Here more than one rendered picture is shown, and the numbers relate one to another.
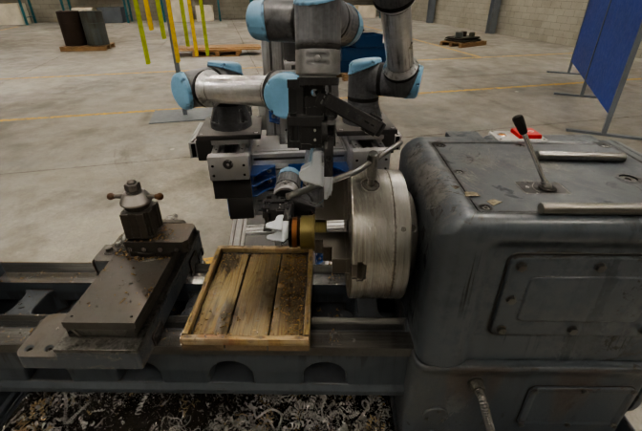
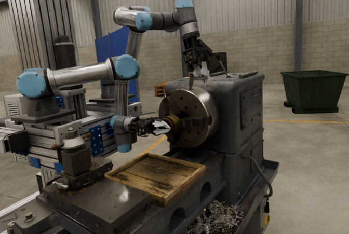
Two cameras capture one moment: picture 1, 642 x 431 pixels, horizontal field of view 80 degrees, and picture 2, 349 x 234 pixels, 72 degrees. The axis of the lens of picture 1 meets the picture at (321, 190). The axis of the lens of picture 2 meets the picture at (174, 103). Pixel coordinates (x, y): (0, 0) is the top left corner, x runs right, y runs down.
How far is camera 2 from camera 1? 0.95 m
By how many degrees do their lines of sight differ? 53
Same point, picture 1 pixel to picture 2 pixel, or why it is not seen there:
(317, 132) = (202, 53)
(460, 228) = (234, 84)
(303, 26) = (190, 14)
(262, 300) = (163, 174)
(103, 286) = (95, 203)
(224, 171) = not seen: hidden behind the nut
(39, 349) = not seen: outside the picture
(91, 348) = (138, 226)
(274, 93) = (122, 65)
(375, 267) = (213, 115)
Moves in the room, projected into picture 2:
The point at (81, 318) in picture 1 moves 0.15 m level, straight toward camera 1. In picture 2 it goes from (119, 214) to (171, 207)
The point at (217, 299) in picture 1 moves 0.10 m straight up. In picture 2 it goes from (144, 186) to (142, 163)
